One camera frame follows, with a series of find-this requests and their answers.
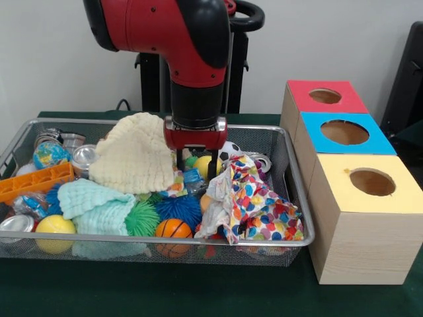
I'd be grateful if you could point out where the orange toy basketball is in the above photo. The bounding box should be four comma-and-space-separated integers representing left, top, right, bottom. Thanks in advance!
155, 217, 194, 259

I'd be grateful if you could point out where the mint green waffle cloth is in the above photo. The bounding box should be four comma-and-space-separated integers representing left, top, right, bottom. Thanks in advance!
58, 178, 136, 236

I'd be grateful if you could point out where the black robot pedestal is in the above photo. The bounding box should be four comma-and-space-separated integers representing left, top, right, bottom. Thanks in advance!
134, 0, 265, 115

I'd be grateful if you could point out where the orange plastic grid tray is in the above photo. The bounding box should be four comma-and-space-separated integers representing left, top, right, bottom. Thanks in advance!
0, 161, 75, 204

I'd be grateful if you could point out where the black flat panel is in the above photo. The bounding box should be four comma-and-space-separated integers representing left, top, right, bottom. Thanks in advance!
379, 21, 423, 133

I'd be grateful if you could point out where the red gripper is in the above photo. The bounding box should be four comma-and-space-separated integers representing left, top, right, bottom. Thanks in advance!
163, 116, 228, 182

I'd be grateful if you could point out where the dark green tablecloth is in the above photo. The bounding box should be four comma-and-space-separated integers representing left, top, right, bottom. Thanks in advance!
0, 110, 423, 317

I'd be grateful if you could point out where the silver drink can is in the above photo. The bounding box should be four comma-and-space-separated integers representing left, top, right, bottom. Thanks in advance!
71, 144, 100, 178
0, 214, 36, 244

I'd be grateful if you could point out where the large polka dot cloth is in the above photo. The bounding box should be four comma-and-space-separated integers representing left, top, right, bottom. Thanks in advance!
194, 171, 305, 246

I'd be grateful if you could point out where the yellow foam ball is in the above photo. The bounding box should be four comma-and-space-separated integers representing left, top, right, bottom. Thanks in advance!
193, 155, 223, 176
35, 214, 77, 255

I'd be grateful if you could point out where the shallow silver mesh bin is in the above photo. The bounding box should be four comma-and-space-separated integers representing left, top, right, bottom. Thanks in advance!
0, 118, 316, 267

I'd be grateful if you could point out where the clear plastic packet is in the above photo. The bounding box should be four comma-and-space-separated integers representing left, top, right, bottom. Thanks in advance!
13, 194, 50, 221
183, 168, 206, 195

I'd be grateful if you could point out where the small soccer ball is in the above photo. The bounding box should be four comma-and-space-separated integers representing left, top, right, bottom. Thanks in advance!
219, 141, 244, 162

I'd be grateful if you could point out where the cream waffle cloth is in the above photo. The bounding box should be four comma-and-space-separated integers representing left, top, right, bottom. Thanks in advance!
88, 112, 176, 195

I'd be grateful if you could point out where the dark green side-table cloth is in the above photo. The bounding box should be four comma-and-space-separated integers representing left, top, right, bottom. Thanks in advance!
389, 119, 423, 186

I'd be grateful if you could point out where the green spiky ball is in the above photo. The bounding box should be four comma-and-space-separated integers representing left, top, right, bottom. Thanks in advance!
124, 201, 162, 237

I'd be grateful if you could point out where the blue spiky ball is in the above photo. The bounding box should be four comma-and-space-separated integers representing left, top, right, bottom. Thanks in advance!
155, 196, 203, 229
44, 183, 63, 215

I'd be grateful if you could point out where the blue globe ball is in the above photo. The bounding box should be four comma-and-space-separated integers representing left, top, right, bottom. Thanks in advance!
32, 141, 71, 170

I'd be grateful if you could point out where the wooden three-hole box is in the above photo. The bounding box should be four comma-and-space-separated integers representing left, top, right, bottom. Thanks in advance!
280, 79, 423, 285

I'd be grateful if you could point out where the small polka dot cloth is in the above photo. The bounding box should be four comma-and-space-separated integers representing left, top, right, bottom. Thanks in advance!
226, 154, 267, 181

